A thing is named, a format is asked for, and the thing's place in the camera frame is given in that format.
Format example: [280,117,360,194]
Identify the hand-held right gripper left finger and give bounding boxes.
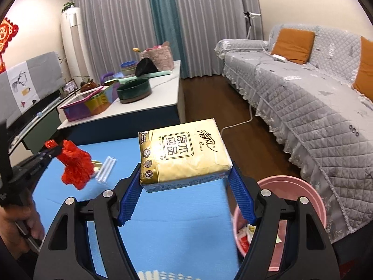
[33,163,145,280]

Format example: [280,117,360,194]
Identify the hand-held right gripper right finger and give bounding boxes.
[226,168,340,280]

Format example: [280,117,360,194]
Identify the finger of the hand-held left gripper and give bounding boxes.
[12,145,63,172]

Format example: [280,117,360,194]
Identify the red plastic bag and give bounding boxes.
[44,139,95,190]

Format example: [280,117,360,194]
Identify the red and white carton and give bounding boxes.
[235,224,257,253]

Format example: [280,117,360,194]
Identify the pink plastic bin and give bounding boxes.
[232,175,327,272]

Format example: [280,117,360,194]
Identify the yellow tissue pack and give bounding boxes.
[138,118,233,193]

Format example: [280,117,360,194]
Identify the person's left hand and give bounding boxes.
[0,190,46,261]

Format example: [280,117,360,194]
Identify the television cabinet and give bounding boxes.
[6,93,70,155]

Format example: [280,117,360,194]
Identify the white rod with blue tip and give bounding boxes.
[10,105,56,149]

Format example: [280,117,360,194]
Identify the white straws in clear wrapper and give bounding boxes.
[96,155,117,184]

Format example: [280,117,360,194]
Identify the blue foam mat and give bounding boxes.
[31,140,248,280]

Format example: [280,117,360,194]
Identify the multicoloured storage box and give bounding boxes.
[60,83,118,122]

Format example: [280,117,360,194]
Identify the television with grey cover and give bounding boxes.
[0,51,65,127]

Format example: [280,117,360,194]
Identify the white and navy coffee table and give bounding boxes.
[57,60,187,146]

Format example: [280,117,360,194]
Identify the dark green round basin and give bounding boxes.
[117,78,152,104]

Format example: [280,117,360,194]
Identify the grey quilted sofa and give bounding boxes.
[215,23,373,240]

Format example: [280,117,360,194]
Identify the white standing air conditioner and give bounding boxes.
[60,7,95,82]

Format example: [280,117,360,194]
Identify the stack of coloured bowls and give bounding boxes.
[119,61,139,76]

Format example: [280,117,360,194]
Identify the mint green tray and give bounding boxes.
[109,69,174,83]

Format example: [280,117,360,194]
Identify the black hat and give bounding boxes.
[135,57,158,76]

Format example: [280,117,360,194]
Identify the pink quilted basket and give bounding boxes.
[138,41,175,71]

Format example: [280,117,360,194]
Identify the grey curtain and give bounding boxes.
[71,0,162,79]
[170,0,264,78]

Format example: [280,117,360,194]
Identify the orange cushion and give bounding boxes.
[270,28,316,65]
[352,36,373,100]

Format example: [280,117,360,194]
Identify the white phone stand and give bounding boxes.
[243,11,261,40]

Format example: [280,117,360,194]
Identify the teal curtain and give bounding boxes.
[146,0,190,79]

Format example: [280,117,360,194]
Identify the white power cable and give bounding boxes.
[221,42,270,133]

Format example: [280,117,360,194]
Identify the small photo frame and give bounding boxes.
[60,82,78,98]

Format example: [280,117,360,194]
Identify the red knot wall ornament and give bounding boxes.
[0,17,19,73]

